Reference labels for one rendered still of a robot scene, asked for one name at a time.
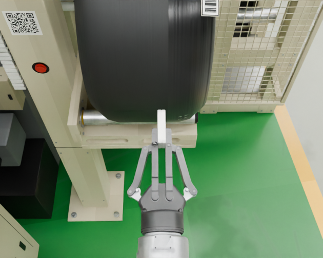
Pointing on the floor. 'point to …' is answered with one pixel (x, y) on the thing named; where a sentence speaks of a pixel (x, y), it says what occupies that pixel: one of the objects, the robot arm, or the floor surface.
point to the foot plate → (99, 216)
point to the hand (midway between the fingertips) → (161, 129)
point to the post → (55, 91)
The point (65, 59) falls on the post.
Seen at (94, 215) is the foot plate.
